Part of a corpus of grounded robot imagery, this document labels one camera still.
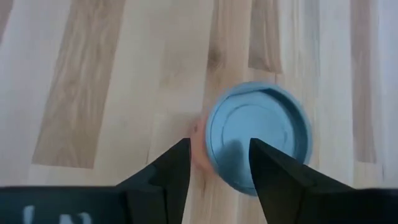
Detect orange red tin can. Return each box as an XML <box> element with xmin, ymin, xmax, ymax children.
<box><xmin>189</xmin><ymin>81</ymin><xmax>313</xmax><ymax>197</ymax></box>

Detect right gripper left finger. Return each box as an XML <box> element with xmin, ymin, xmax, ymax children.
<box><xmin>116</xmin><ymin>138</ymin><xmax>192</xmax><ymax>224</ymax></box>

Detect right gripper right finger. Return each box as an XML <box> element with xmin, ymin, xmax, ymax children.
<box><xmin>249</xmin><ymin>138</ymin><xmax>354</xmax><ymax>224</ymax></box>

